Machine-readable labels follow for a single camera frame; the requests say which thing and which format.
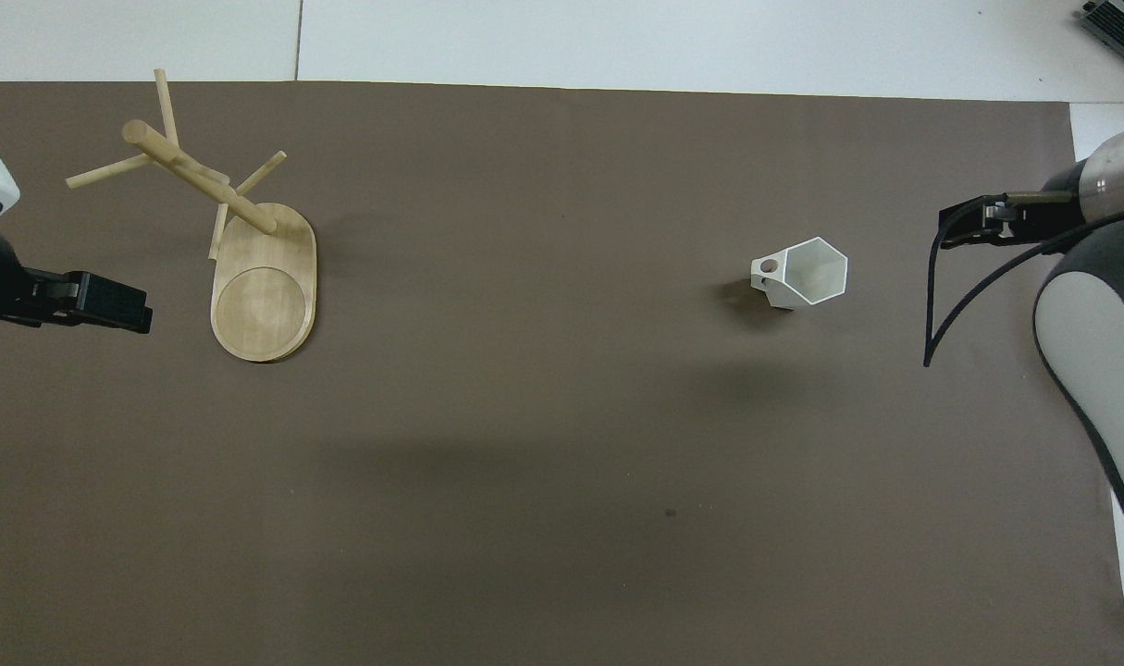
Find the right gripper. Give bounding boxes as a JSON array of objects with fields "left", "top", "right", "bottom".
[{"left": 1013, "top": 161, "right": 1093, "bottom": 253}]

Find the white hexagonal cup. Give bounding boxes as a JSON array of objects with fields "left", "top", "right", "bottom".
[{"left": 750, "top": 237, "right": 849, "bottom": 313}]

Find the wooden cup rack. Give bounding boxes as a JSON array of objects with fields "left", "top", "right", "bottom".
[{"left": 65, "top": 68, "right": 319, "bottom": 364}]

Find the black cable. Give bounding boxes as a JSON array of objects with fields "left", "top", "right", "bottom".
[{"left": 922, "top": 191, "right": 1124, "bottom": 369}]

